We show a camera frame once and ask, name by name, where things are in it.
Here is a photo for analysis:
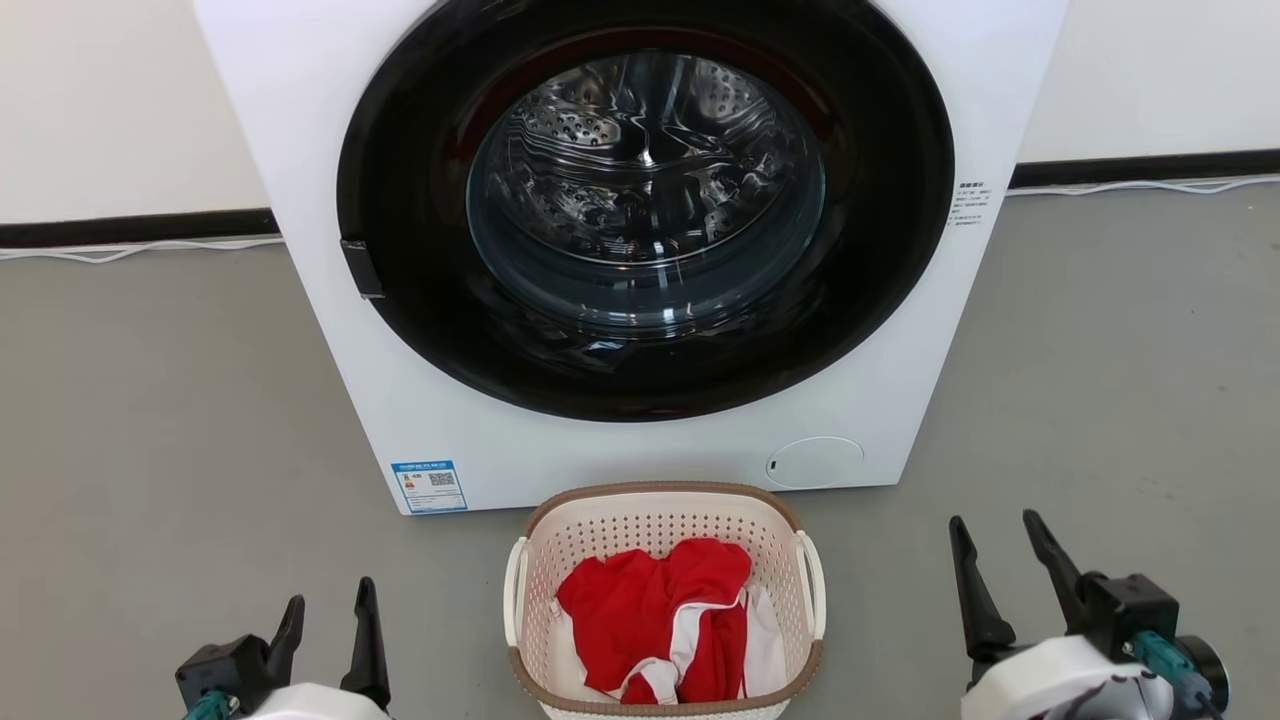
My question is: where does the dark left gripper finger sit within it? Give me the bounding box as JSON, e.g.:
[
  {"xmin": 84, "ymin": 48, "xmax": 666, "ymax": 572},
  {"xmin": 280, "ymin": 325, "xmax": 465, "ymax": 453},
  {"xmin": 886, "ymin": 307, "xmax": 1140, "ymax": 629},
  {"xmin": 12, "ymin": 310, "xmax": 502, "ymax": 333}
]
[
  {"xmin": 262, "ymin": 595, "xmax": 306, "ymax": 691},
  {"xmin": 340, "ymin": 577, "xmax": 392, "ymax": 713}
]

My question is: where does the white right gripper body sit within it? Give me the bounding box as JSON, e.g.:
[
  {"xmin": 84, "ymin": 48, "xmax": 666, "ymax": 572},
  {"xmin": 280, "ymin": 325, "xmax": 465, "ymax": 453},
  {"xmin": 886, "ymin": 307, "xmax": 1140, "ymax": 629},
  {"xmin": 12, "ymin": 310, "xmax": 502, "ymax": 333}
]
[{"xmin": 960, "ymin": 635, "xmax": 1176, "ymax": 720}]

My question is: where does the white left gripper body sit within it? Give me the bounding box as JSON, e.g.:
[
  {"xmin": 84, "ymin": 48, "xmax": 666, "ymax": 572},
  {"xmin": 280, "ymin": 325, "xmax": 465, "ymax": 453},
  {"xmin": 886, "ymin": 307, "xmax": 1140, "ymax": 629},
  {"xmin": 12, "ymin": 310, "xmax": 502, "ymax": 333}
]
[{"xmin": 245, "ymin": 683, "xmax": 393, "ymax": 720}]

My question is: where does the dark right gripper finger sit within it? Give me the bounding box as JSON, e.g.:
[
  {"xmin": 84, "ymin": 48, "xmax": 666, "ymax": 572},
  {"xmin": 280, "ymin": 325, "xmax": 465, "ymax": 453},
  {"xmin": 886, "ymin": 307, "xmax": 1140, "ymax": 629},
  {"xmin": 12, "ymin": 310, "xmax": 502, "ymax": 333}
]
[
  {"xmin": 1022, "ymin": 510, "xmax": 1087, "ymax": 633},
  {"xmin": 948, "ymin": 516, "xmax": 1017, "ymax": 686}
]

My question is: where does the cream perforated laundry basket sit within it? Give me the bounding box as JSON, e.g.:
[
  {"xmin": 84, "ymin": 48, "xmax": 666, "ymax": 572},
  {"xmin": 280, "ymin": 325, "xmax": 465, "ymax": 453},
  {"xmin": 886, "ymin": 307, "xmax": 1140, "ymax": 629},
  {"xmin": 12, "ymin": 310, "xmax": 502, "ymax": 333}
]
[{"xmin": 502, "ymin": 482, "xmax": 828, "ymax": 720}]

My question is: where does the blue energy label sticker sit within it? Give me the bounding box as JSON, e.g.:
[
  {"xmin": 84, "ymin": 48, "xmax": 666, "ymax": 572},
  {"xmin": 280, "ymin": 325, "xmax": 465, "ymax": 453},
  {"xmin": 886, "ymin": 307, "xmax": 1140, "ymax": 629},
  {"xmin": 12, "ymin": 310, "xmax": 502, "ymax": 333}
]
[{"xmin": 391, "ymin": 460, "xmax": 469, "ymax": 515}]

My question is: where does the white garment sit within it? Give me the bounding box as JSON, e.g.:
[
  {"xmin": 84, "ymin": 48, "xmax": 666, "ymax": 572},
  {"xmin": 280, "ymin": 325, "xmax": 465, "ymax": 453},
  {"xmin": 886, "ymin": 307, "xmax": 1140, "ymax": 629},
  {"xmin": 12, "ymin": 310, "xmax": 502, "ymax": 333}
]
[{"xmin": 548, "ymin": 585, "xmax": 788, "ymax": 701}]

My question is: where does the round white filter cover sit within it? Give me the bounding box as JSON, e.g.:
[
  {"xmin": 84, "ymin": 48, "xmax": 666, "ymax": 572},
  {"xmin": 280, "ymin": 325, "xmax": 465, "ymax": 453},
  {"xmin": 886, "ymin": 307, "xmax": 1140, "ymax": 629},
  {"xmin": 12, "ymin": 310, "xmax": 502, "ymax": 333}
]
[{"xmin": 765, "ymin": 436, "xmax": 865, "ymax": 491}]

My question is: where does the red garment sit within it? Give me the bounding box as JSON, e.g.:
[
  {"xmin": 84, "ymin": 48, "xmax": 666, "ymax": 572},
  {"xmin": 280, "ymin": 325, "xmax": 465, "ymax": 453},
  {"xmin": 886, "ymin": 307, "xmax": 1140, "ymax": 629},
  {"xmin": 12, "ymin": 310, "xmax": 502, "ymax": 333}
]
[{"xmin": 555, "ymin": 538, "xmax": 753, "ymax": 705}]

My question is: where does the small text sticker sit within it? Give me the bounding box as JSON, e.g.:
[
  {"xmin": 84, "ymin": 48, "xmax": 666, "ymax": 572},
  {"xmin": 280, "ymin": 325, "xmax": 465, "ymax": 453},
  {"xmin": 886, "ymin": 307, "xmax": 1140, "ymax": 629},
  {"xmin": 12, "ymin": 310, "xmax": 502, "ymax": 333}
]
[{"xmin": 948, "ymin": 181, "xmax": 991, "ymax": 229}]

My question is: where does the black round washer door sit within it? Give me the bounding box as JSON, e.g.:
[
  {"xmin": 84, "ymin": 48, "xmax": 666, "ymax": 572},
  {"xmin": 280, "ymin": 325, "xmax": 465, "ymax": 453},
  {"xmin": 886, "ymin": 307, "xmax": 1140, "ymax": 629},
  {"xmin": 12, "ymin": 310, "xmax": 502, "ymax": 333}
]
[{"xmin": 337, "ymin": 0, "xmax": 956, "ymax": 423}]

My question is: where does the black baseboard strip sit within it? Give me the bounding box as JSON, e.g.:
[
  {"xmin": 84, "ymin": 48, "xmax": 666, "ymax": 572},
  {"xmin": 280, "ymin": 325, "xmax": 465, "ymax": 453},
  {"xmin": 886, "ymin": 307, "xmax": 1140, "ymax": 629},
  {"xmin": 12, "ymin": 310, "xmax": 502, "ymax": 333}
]
[
  {"xmin": 1010, "ymin": 150, "xmax": 1280, "ymax": 189},
  {"xmin": 0, "ymin": 208, "xmax": 281, "ymax": 249}
]

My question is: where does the white front-load washing machine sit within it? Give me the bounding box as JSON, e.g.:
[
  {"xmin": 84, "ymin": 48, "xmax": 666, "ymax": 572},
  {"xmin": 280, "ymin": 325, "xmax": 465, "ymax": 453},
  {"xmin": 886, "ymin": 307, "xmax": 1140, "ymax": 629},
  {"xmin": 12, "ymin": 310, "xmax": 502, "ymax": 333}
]
[{"xmin": 193, "ymin": 0, "xmax": 1069, "ymax": 516}]

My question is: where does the steel washer drum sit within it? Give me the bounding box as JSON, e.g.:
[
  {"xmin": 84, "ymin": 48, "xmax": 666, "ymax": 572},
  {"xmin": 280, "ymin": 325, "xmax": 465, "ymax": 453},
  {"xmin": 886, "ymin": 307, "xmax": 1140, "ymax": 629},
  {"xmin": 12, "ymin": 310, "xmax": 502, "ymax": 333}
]
[{"xmin": 467, "ymin": 52, "xmax": 827, "ymax": 336}]

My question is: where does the black door handle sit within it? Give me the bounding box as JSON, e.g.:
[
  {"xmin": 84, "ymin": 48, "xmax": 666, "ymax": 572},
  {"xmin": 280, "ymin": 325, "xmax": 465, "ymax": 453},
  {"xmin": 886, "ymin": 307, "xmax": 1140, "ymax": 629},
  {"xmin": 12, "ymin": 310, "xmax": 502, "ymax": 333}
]
[{"xmin": 340, "ymin": 238, "xmax": 386, "ymax": 299}]

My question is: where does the white floor cable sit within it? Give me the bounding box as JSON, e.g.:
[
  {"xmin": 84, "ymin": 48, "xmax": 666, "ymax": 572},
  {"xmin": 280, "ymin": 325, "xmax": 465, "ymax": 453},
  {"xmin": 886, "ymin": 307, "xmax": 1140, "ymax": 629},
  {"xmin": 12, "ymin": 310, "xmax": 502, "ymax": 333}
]
[
  {"xmin": 1005, "ymin": 175, "xmax": 1280, "ymax": 196},
  {"xmin": 0, "ymin": 236, "xmax": 286, "ymax": 264}
]

